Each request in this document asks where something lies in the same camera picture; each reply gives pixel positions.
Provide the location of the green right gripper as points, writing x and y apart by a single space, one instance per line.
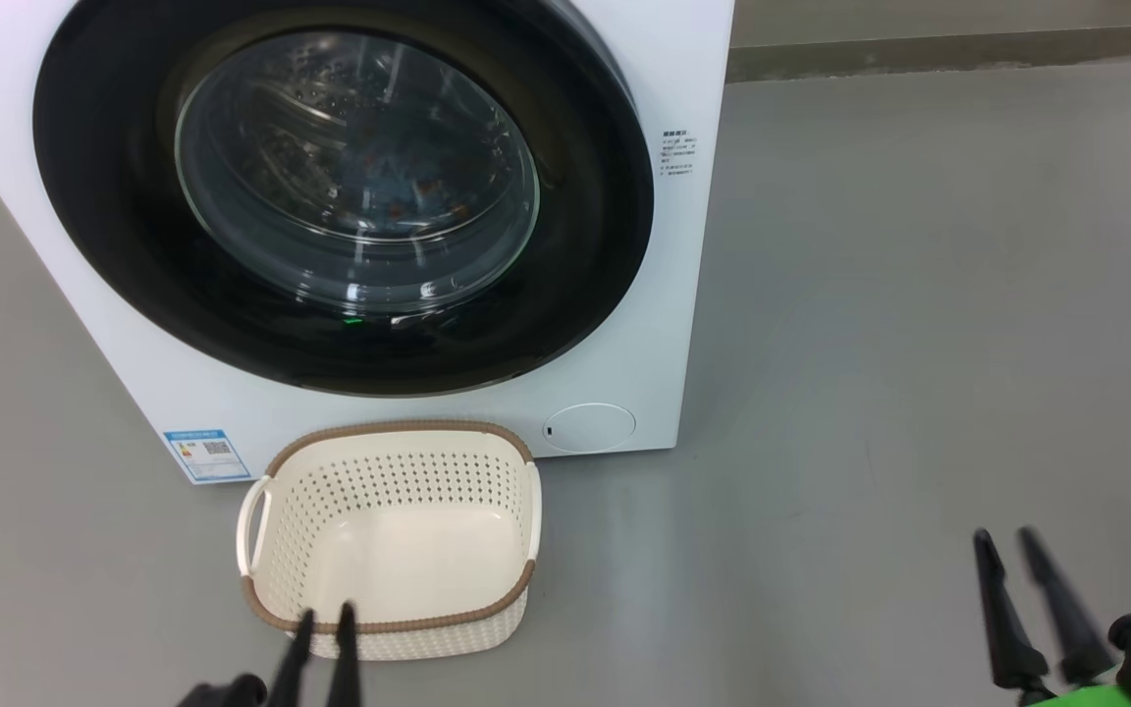
1086 699

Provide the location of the round white drain filter cover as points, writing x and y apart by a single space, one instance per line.
590 428

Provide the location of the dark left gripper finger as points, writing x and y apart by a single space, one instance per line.
296 668
345 668

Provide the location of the cream perforated laundry basket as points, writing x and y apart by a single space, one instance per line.
399 550

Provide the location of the printed text label on washer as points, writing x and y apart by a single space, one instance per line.
679 160

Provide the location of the black round glass washer door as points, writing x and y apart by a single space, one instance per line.
585 245

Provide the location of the white front-load washing machine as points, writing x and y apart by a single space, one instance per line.
683 295

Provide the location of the blue white energy label sticker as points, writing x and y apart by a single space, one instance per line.
207 455

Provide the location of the blue garment with orange print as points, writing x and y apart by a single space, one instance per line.
394 196

